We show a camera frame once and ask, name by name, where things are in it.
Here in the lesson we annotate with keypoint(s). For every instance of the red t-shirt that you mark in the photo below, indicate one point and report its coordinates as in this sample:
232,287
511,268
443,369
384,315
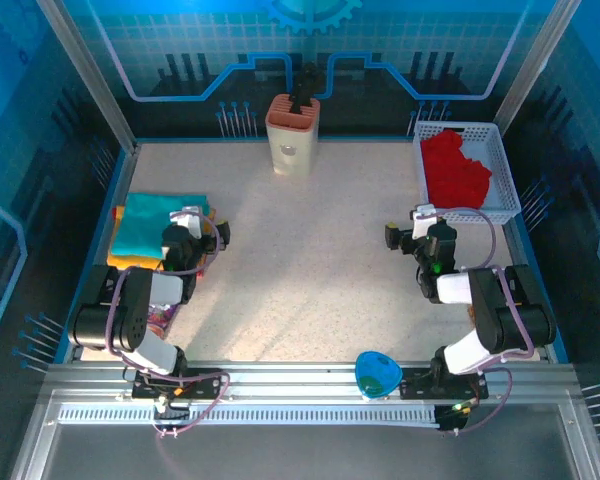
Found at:
455,170
114,214

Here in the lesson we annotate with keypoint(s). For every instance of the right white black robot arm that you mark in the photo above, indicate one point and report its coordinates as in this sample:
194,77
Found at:
485,305

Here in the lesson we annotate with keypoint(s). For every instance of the red folded t-shirt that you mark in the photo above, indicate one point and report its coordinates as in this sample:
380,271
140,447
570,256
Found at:
114,214

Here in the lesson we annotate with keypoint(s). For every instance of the colourful snack packet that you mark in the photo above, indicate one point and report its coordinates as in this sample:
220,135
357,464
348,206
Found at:
160,317

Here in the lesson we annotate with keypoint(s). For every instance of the white perforated plastic basket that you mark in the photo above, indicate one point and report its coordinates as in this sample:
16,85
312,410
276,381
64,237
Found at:
502,170

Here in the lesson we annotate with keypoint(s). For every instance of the cream knife block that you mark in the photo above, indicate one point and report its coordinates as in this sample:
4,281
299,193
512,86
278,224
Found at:
292,150

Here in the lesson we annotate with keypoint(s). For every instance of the blue green round object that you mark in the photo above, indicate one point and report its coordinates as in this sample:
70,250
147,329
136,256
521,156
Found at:
375,375

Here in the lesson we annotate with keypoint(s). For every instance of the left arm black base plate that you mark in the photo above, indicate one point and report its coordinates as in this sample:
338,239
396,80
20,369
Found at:
200,387

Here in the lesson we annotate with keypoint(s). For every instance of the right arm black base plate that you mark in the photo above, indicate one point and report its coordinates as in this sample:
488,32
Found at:
415,387

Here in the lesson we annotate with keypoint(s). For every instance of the aluminium rail frame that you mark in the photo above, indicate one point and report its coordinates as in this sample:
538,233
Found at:
290,380

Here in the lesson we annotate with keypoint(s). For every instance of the aluminium frame post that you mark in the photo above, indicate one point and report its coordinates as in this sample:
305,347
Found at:
534,65
91,75

